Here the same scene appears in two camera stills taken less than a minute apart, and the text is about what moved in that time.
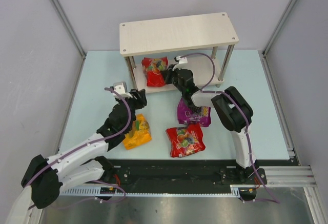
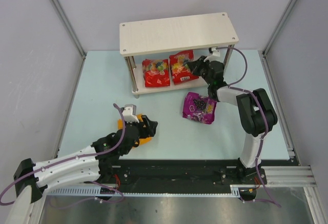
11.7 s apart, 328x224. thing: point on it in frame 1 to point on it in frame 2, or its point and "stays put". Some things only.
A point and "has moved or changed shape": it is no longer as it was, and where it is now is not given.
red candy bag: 185,141 has moved or changed shape
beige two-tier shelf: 214,35 stays put
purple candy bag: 187,114 has moved or changed shape
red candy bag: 153,67 stays put
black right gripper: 171,75 to 203,67
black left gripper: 136,99 to 143,128
